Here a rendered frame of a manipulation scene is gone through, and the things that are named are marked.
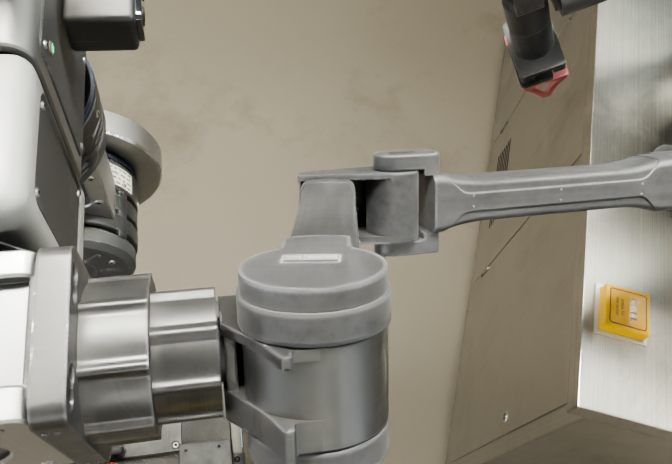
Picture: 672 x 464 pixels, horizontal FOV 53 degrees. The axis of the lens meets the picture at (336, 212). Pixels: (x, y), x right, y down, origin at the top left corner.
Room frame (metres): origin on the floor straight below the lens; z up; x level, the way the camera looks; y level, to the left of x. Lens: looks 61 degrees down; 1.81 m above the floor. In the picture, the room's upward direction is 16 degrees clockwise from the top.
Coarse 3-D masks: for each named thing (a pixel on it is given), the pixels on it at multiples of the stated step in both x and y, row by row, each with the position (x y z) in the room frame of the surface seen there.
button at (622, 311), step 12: (600, 288) 0.51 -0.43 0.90; (612, 288) 0.50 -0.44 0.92; (624, 288) 0.51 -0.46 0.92; (600, 300) 0.49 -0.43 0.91; (612, 300) 0.48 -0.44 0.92; (624, 300) 0.49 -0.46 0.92; (636, 300) 0.49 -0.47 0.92; (648, 300) 0.50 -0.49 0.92; (600, 312) 0.46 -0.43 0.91; (612, 312) 0.46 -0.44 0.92; (624, 312) 0.47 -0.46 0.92; (636, 312) 0.47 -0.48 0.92; (648, 312) 0.48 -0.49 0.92; (600, 324) 0.44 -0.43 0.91; (612, 324) 0.44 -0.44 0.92; (624, 324) 0.45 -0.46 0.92; (636, 324) 0.45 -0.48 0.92; (648, 324) 0.46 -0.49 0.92; (636, 336) 0.44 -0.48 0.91; (648, 336) 0.44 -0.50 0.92
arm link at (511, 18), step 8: (504, 0) 0.72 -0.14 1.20; (544, 0) 0.71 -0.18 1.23; (552, 0) 0.74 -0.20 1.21; (504, 8) 0.71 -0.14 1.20; (512, 8) 0.70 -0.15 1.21; (544, 8) 0.71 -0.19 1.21; (560, 8) 0.72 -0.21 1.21; (512, 16) 0.70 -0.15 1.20; (520, 16) 0.69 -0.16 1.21; (528, 16) 0.70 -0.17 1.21; (536, 16) 0.70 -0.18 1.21; (544, 16) 0.71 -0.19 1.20; (512, 24) 0.70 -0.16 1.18; (520, 24) 0.70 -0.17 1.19; (528, 24) 0.70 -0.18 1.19; (536, 24) 0.70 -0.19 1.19; (544, 24) 0.71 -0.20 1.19; (512, 32) 0.71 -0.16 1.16; (520, 32) 0.70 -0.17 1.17; (528, 32) 0.70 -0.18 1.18; (536, 32) 0.70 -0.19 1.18
